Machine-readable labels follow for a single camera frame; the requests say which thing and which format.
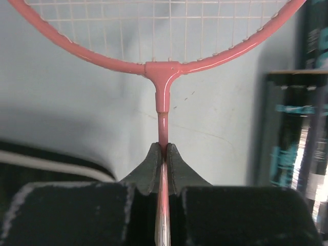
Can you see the black SPORT racket bag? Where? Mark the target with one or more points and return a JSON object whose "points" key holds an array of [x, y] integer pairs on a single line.
{"points": [[22, 163]]}

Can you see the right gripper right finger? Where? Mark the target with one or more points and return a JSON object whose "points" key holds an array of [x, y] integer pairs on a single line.
{"points": [[180, 175]]}

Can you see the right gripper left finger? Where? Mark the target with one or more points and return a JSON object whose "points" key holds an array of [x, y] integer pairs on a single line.
{"points": [[145, 179]]}

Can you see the red badminton racket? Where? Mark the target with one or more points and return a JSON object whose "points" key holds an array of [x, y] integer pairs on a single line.
{"points": [[159, 40]]}

